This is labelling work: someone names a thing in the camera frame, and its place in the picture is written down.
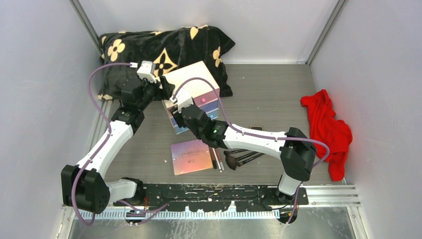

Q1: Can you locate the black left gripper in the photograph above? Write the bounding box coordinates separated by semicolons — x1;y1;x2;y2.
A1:
137;76;174;111

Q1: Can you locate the white pink drawer organizer box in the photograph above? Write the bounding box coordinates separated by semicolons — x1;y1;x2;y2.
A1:
162;61;219;134

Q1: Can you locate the black square compact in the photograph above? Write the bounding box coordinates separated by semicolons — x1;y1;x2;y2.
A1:
249;125;263;131

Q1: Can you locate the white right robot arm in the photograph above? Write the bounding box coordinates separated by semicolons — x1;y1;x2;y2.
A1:
170;105;317;205

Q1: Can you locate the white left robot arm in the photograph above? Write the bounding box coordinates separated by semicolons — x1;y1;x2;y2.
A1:
61;76;175;214

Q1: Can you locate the black thin makeup brush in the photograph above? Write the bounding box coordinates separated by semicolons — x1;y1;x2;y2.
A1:
223;149;247;156

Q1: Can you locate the black fan makeup brush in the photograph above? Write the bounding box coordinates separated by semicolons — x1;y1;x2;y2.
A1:
225;151;258;170

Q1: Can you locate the black long makeup brush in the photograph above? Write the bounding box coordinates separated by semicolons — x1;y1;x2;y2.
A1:
237;153;264;167

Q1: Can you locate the black floral plush blanket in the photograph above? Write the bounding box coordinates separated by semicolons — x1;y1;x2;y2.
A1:
98;25;235;100

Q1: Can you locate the holographic eyeshadow palette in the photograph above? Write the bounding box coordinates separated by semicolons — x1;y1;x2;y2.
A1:
171;140;213;176

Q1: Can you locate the black mascara tube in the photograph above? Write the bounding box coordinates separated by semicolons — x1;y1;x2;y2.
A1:
209;147;218;169

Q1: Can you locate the silver lip pencil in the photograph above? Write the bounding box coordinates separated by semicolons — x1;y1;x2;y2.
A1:
212;148;222;173

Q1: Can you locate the red cloth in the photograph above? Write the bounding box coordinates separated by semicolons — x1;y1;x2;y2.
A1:
300;90;353;181

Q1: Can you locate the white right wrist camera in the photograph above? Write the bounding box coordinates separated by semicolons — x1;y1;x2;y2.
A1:
170;88;194;113

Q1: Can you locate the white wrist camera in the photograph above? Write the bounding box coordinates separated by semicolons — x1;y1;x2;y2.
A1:
136;61;156;84
170;88;194;113

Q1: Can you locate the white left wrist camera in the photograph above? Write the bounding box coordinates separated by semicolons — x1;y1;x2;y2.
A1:
136;61;156;84

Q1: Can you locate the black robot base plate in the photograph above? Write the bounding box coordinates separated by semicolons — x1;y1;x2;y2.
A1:
130;184;294;212

